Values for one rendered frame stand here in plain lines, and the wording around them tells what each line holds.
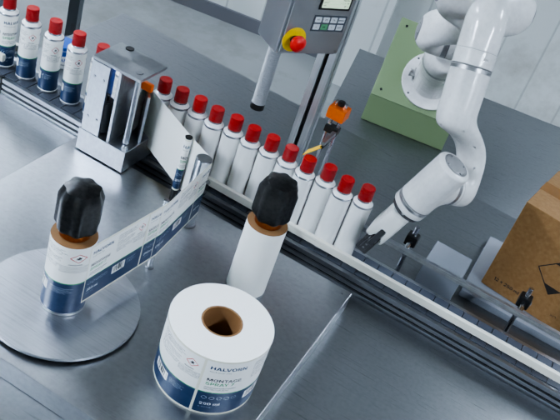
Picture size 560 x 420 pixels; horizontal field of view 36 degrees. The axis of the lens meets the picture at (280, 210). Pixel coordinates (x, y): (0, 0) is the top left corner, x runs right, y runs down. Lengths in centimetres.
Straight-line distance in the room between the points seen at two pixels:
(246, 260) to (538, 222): 75
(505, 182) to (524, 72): 221
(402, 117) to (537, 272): 80
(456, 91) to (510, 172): 103
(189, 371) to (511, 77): 368
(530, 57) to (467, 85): 307
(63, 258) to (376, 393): 72
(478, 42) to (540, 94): 315
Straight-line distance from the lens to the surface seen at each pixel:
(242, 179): 209
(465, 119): 187
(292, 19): 191
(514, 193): 276
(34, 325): 169
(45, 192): 202
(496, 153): 293
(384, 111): 276
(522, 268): 221
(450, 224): 246
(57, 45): 229
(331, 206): 200
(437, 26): 234
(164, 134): 208
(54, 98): 235
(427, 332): 205
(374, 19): 465
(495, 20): 188
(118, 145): 210
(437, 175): 185
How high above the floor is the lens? 212
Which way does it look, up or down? 35 degrees down
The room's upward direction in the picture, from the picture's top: 20 degrees clockwise
